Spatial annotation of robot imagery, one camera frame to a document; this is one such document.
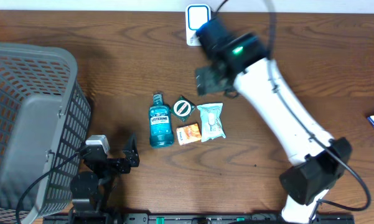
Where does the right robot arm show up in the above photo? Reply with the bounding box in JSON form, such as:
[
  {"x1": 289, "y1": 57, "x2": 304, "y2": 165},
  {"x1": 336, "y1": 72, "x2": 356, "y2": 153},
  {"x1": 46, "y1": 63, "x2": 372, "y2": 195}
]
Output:
[{"x1": 195, "y1": 18, "x2": 352, "y2": 223}]

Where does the white barcode scanner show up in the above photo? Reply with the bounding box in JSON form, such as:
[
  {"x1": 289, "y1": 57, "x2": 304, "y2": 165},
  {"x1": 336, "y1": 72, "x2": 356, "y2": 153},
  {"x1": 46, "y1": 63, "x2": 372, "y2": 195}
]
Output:
[{"x1": 185, "y1": 4, "x2": 212, "y2": 47}]

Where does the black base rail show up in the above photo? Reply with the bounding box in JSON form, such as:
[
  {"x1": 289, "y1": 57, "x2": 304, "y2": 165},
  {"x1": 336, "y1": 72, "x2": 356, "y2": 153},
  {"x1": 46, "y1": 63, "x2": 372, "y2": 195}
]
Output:
[{"x1": 43, "y1": 212, "x2": 355, "y2": 224}]

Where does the light blue wipes pack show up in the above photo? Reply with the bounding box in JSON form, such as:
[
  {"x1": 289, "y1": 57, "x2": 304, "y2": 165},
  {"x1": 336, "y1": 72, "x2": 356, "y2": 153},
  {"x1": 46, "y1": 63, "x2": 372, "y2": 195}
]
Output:
[{"x1": 197, "y1": 103, "x2": 226, "y2": 142}]

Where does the green square box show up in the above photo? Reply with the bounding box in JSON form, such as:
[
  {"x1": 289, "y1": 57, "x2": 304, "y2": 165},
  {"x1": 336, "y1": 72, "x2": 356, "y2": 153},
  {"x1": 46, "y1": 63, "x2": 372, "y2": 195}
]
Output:
[{"x1": 171, "y1": 96, "x2": 196, "y2": 122}]

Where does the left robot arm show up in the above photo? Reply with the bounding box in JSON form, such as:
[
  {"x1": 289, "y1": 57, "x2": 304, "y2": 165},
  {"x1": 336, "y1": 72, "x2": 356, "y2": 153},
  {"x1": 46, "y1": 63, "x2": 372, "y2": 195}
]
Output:
[{"x1": 68, "y1": 134, "x2": 140, "y2": 223}]

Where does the teal mouthwash bottle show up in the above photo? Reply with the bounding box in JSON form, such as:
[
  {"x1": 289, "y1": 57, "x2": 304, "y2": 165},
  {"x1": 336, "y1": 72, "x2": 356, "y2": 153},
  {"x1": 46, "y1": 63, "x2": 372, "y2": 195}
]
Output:
[{"x1": 149, "y1": 92, "x2": 174, "y2": 148}]

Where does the grey plastic basket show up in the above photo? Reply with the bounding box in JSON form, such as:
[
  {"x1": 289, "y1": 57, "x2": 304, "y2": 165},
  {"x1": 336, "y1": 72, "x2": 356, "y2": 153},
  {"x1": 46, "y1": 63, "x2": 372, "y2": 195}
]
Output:
[{"x1": 0, "y1": 42, "x2": 91, "y2": 223}]

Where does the orange small packet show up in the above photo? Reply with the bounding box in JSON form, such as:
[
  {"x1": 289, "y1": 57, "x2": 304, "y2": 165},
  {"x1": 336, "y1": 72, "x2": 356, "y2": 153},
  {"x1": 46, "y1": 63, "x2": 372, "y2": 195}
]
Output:
[{"x1": 176, "y1": 123, "x2": 202, "y2": 146}]

